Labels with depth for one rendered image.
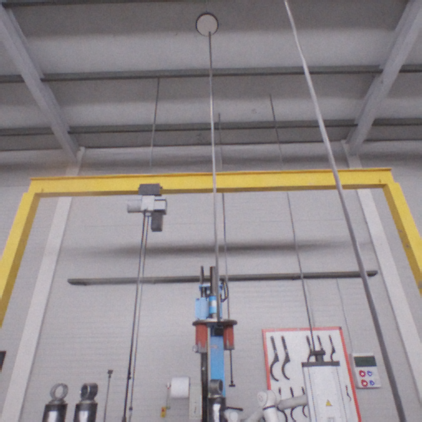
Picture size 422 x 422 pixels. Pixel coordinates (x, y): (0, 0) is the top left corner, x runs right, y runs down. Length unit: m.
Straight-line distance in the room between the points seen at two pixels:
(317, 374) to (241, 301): 3.21
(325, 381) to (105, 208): 5.69
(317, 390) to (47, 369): 4.88
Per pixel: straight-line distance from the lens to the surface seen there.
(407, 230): 4.57
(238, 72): 6.55
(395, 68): 7.05
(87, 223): 7.23
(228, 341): 4.02
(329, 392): 3.17
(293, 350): 6.09
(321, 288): 6.47
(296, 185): 4.34
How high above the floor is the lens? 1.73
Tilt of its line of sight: 30 degrees up
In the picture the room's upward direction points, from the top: 2 degrees counter-clockwise
